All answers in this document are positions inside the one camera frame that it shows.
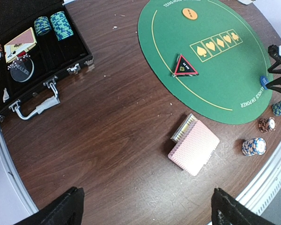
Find green blue chip stack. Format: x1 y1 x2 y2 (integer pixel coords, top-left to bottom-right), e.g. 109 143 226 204
272 101 281 116

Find red card deck in case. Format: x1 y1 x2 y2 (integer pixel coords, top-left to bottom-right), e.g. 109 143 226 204
4 27 37 63

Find green blue chips in case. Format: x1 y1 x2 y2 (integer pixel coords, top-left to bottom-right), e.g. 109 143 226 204
34 16 52 36

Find white saucer dish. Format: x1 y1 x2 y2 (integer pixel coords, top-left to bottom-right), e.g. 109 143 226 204
237 0 256 5

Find teal chip row in case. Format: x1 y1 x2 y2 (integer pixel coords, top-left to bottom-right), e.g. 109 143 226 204
50 11 74 41

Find clear dealer button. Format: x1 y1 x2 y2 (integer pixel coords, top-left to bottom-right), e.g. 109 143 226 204
8 56 35 83

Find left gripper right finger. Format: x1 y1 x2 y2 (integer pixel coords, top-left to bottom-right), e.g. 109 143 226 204
211 188 273 225

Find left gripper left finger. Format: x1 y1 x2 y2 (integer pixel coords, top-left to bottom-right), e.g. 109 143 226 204
17 187 85 225

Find orange round button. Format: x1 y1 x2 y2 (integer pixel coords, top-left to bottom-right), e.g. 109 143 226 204
182 8 198 20

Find blue white chip stack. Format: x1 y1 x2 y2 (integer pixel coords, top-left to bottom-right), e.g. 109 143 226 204
242 137 266 156

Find triangular black red button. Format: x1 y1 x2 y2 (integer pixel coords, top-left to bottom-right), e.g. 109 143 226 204
172 54 199 77

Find clear card box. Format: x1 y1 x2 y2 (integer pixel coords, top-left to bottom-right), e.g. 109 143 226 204
170 113 198 143

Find pink playing card deck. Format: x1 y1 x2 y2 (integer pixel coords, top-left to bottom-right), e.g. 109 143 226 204
168 120 220 176

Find brown chip stack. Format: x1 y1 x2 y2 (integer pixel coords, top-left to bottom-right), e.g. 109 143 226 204
258 117 276 133

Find black poker case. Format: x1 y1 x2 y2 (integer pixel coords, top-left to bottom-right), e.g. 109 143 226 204
0 0 94 122

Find blue round button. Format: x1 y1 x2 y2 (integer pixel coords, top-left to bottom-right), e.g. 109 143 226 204
260 76 269 90

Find round green poker mat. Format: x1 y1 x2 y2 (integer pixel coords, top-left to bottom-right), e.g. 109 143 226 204
138 0 273 125

